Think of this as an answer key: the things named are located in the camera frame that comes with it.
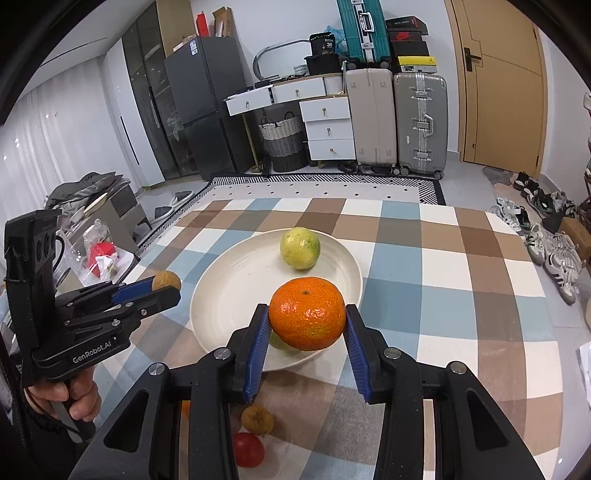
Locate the white plate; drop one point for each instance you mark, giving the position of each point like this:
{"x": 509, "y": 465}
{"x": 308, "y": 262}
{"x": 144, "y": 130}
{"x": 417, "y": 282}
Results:
{"x": 231, "y": 300}

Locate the person's left hand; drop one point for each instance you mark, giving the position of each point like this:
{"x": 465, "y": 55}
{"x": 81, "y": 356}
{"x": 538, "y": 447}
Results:
{"x": 78, "y": 397}

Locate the glass door cabinet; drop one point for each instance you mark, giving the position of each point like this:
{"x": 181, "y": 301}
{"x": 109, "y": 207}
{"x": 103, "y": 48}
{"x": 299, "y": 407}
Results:
{"x": 143, "y": 92}

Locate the oval mirror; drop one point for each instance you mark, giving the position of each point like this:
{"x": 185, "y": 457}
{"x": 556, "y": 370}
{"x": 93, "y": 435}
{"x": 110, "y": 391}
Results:
{"x": 263, "y": 55}

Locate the checked tablecloth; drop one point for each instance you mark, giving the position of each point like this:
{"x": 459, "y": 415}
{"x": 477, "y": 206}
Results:
{"x": 438, "y": 286}

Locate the silver suitcase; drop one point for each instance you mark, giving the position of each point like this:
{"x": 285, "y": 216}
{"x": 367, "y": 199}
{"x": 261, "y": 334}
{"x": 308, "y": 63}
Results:
{"x": 420, "y": 120}

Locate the white ribbed bin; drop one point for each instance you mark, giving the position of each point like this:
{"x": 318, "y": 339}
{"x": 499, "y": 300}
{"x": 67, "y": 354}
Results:
{"x": 334, "y": 84}

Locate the red cherry tomato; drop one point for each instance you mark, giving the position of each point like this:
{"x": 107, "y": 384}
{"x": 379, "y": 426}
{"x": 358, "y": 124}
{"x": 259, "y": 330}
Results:
{"x": 249, "y": 450}

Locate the brown cardboard box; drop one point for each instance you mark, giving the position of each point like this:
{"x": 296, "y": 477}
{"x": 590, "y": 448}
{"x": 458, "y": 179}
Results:
{"x": 575, "y": 235}

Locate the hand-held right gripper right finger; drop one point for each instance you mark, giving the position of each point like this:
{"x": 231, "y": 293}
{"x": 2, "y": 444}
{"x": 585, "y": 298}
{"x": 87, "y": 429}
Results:
{"x": 358, "y": 357}

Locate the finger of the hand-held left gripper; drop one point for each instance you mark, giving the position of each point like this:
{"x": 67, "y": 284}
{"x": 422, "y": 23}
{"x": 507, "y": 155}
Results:
{"x": 134, "y": 290}
{"x": 157, "y": 302}

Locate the grey white slipper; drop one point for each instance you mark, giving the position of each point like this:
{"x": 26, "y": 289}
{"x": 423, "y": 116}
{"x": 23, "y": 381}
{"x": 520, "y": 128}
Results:
{"x": 162, "y": 212}
{"x": 180, "y": 197}

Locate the grey door mat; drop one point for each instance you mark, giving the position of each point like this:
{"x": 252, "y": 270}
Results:
{"x": 498, "y": 182}

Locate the yellow-green guava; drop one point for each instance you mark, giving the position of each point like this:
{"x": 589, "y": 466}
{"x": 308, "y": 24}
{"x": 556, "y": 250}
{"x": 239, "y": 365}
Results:
{"x": 300, "y": 248}

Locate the white drawer dresser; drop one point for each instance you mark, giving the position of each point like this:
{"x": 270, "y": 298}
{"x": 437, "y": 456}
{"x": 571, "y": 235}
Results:
{"x": 328, "y": 134}

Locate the orange tangerine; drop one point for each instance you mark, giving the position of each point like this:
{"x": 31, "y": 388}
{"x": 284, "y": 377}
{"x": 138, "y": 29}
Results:
{"x": 307, "y": 314}

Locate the woven laundry basket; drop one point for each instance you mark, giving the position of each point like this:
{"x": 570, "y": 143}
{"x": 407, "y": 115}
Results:
{"x": 281, "y": 143}

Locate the grey chair with clothes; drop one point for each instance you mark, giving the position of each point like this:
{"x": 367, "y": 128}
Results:
{"x": 106, "y": 194}

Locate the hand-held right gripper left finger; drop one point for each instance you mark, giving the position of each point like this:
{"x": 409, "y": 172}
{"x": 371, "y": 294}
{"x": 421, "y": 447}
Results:
{"x": 256, "y": 357}

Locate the tall cardboard box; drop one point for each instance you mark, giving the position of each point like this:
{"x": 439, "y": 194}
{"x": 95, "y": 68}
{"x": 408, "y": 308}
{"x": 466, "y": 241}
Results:
{"x": 222, "y": 23}

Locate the dark grey fridge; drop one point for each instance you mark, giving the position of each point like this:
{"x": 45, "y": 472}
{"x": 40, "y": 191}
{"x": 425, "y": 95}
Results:
{"x": 203, "y": 92}

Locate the black storage box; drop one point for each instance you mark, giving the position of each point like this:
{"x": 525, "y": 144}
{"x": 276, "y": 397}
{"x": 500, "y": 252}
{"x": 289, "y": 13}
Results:
{"x": 323, "y": 65}

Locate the beige suitcase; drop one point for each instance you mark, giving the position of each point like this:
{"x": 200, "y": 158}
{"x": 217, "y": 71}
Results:
{"x": 371, "y": 120}

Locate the brown longan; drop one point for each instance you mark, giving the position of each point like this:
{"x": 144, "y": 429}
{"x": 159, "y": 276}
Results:
{"x": 166, "y": 280}
{"x": 257, "y": 419}

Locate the wooden door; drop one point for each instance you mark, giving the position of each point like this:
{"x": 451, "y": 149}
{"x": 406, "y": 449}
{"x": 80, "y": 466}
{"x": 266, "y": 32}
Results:
{"x": 498, "y": 92}

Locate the blue plastic bag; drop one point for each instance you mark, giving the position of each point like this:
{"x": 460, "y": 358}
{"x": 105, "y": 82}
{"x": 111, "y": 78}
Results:
{"x": 339, "y": 39}

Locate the white curtain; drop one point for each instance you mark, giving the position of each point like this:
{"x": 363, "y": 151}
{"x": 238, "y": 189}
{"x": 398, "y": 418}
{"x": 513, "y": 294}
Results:
{"x": 55, "y": 138}

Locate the teal suitcase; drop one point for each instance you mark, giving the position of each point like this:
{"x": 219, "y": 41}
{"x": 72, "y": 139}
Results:
{"x": 355, "y": 27}

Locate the clear plastic bag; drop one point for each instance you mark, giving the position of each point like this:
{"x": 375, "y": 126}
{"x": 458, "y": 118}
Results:
{"x": 101, "y": 254}

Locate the yellow black shoe box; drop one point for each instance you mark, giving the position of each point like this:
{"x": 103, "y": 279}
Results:
{"x": 415, "y": 64}

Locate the pile of assorted shoes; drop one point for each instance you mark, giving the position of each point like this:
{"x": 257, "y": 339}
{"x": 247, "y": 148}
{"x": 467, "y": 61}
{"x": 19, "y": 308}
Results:
{"x": 554, "y": 258}

